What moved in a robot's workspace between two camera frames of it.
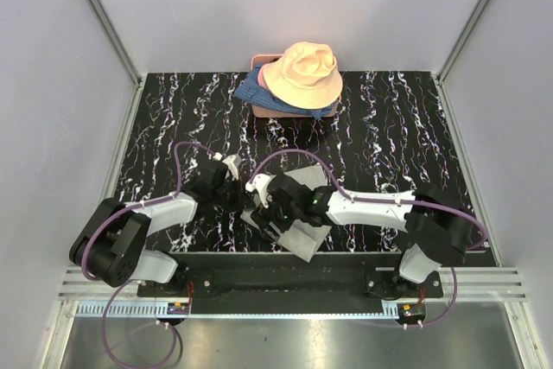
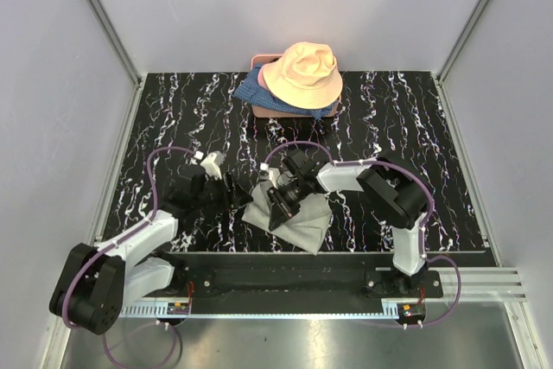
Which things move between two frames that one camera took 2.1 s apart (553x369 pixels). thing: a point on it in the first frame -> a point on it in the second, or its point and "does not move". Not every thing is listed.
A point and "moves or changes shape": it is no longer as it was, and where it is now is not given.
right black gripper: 265,216 -> 277,219
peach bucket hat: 307,75 does not move
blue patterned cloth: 252,89 does not move
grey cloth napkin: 302,238 moves or changes shape
